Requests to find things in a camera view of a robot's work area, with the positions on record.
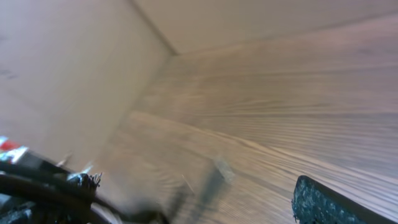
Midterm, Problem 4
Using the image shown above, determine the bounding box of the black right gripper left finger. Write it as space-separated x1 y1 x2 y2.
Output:
1 149 103 223

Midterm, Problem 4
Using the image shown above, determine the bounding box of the black usb cable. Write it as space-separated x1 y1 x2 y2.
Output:
0 172 170 224

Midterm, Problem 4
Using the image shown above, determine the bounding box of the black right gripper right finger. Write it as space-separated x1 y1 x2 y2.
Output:
291 175 397 224

